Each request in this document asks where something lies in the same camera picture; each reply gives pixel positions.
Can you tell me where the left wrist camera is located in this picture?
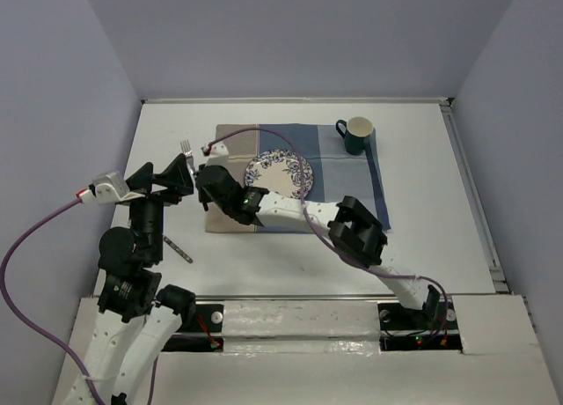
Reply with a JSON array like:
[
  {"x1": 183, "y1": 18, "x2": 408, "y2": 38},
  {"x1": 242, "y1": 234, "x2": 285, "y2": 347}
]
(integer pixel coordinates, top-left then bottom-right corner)
[{"x1": 76, "y1": 171, "x2": 145, "y2": 205}]

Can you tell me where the blue floral plate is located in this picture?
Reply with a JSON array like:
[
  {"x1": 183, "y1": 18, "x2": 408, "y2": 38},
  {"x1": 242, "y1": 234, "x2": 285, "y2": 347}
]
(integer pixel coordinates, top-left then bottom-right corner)
[{"x1": 244, "y1": 149, "x2": 314, "y2": 199}]

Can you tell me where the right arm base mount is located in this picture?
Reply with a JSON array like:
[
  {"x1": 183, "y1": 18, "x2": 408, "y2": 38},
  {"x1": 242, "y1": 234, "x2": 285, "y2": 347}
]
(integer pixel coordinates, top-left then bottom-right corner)
[{"x1": 377, "y1": 301, "x2": 463, "y2": 352}]

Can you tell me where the green mug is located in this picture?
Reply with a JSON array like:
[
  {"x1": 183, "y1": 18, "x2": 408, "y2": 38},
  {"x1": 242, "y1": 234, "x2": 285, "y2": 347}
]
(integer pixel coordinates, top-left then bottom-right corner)
[{"x1": 335, "y1": 117, "x2": 374, "y2": 156}]

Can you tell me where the blue and beige cloth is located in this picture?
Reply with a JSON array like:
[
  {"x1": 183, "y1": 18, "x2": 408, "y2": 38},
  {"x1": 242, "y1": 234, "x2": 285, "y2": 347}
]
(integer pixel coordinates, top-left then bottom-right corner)
[{"x1": 216, "y1": 123, "x2": 391, "y2": 231}]

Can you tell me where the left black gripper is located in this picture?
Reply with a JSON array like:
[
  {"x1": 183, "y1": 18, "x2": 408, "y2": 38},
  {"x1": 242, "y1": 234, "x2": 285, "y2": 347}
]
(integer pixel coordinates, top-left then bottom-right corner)
[{"x1": 124, "y1": 151, "x2": 194, "y2": 260}]

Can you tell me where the metal fork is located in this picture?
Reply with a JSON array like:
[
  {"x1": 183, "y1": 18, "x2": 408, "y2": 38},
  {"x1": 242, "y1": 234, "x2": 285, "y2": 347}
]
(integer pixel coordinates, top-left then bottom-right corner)
[{"x1": 179, "y1": 139, "x2": 195, "y2": 177}]

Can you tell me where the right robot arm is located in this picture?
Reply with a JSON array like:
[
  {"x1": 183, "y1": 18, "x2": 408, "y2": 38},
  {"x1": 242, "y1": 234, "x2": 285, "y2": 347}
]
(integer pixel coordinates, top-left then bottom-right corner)
[{"x1": 195, "y1": 166, "x2": 444, "y2": 328}]

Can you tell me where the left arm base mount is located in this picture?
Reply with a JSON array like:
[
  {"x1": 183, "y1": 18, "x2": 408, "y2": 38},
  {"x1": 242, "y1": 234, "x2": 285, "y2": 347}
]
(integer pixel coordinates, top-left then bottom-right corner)
[{"x1": 161, "y1": 302, "x2": 224, "y2": 353}]

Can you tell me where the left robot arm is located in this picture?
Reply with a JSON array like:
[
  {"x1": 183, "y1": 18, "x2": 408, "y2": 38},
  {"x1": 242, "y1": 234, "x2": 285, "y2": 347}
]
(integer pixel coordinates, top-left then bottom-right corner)
[{"x1": 64, "y1": 155, "x2": 195, "y2": 404}]

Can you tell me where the metal knife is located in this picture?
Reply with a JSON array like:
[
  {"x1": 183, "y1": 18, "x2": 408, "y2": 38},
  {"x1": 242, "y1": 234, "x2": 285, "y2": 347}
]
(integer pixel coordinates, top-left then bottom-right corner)
[{"x1": 163, "y1": 235, "x2": 194, "y2": 263}]

